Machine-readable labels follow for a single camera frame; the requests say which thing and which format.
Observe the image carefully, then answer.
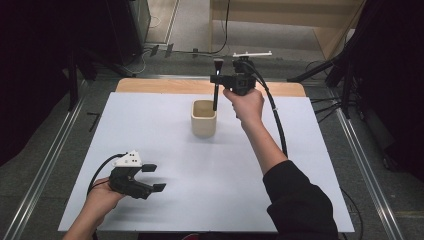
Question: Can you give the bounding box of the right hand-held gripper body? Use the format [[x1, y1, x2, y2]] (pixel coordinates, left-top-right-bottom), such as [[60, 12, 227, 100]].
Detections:
[[222, 50, 273, 97]]

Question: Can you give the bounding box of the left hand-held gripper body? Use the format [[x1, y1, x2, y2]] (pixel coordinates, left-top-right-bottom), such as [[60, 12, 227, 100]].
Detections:
[[108, 149, 155, 200]]

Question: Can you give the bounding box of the black makeup brush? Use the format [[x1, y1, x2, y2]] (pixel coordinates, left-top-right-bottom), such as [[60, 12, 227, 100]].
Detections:
[[212, 58, 225, 112]]

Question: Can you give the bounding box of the beige cup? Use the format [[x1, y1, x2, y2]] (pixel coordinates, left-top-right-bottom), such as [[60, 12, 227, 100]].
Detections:
[[190, 99, 218, 138]]

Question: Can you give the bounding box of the person's right hand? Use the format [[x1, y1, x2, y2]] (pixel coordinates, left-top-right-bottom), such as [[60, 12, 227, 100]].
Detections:
[[222, 87, 265, 130]]

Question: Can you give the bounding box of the person's left hand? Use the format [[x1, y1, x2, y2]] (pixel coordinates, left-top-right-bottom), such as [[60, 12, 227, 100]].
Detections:
[[84, 177, 127, 218]]

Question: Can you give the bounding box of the white table sheet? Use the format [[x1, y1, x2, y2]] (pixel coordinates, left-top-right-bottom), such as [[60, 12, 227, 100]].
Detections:
[[58, 92, 355, 233]]

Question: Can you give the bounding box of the light wooden shelf unit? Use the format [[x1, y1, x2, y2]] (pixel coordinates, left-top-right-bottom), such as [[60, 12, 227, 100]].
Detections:
[[209, 0, 368, 62]]

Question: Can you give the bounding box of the black cabinet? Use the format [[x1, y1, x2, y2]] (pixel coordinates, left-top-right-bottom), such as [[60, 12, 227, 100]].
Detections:
[[104, 0, 152, 67]]

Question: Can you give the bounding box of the black tripod stand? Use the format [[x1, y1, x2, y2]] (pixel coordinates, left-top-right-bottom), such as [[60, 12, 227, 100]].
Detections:
[[286, 39, 359, 119]]

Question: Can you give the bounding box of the black curtain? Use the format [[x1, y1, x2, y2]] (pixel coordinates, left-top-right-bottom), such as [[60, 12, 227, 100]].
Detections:
[[346, 0, 424, 183], [0, 0, 111, 168]]

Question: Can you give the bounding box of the left hand-held gripper black cable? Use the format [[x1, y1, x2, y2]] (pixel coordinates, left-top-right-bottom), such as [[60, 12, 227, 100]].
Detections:
[[86, 152, 128, 196]]

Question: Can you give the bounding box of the hand-held gripper black cable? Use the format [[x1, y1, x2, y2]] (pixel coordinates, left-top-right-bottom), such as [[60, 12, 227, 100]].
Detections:
[[86, 152, 128, 196], [248, 61, 289, 158]]

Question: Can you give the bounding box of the right hand-held gripper black cable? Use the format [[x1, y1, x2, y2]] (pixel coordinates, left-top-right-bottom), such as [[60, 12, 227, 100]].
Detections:
[[248, 61, 289, 158]]

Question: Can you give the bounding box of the black floor cable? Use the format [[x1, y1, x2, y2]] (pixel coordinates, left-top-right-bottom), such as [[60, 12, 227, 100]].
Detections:
[[173, 0, 232, 56]]

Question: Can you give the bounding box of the metal floor rail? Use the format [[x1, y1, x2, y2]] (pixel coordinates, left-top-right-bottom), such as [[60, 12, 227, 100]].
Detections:
[[334, 106, 406, 240], [2, 96, 88, 240]]

